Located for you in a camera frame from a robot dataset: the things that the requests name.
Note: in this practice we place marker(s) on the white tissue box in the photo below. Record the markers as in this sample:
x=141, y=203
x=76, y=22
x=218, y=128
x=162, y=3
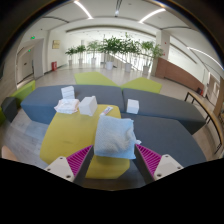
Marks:
x=88, y=106

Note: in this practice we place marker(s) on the stack of white tissue packs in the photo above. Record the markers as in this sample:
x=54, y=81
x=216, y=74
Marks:
x=68, y=92

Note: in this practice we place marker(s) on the ceiling light strips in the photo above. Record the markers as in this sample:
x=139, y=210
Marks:
x=83, y=9

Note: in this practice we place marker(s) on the small white tube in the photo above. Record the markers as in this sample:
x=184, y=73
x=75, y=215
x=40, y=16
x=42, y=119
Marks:
x=107, y=110

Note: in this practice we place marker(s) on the dark grey cube stool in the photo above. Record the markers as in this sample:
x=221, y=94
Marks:
x=9, y=108

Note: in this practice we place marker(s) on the green exit sign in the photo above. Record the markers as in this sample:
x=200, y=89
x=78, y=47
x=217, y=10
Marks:
x=33, y=37

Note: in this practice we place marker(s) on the lime green sofa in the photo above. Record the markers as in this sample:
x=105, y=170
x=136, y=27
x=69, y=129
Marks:
x=93, y=78
x=143, y=85

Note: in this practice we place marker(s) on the beige rounded chair back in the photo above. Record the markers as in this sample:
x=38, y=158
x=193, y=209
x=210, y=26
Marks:
x=8, y=154

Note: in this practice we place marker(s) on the red fire cabinet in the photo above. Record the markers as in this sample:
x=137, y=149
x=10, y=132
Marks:
x=54, y=66

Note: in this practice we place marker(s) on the dark grey sofa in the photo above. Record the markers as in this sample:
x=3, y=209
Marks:
x=163, y=105
x=166, y=140

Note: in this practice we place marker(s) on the yellow wall picture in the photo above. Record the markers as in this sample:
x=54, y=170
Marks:
x=56, y=44

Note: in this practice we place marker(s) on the small white cube box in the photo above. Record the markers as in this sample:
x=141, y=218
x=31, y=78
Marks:
x=132, y=106

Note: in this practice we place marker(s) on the black-framed wooden bench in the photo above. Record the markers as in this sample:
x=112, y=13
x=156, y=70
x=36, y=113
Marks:
x=203, y=101

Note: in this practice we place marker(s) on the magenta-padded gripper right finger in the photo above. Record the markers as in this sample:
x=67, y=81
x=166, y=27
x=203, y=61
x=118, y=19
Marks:
x=150, y=160

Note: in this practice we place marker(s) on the light grey-blue towel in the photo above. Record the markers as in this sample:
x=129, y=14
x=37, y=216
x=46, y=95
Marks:
x=115, y=136

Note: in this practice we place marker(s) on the lime green bench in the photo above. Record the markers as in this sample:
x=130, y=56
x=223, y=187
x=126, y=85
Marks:
x=25, y=90

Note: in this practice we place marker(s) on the white-pink wet wipes pack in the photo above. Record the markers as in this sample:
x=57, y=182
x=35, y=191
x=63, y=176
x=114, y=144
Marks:
x=66, y=106

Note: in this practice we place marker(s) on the long blue-grey sofa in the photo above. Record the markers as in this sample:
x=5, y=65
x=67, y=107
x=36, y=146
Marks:
x=40, y=103

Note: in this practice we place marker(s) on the row of potted plants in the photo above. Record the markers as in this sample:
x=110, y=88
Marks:
x=111, y=45

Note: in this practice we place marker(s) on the red fire extinguisher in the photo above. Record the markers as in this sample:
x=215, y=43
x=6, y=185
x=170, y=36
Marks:
x=200, y=91

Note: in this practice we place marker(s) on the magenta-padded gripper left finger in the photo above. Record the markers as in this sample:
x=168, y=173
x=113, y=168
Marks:
x=78, y=161

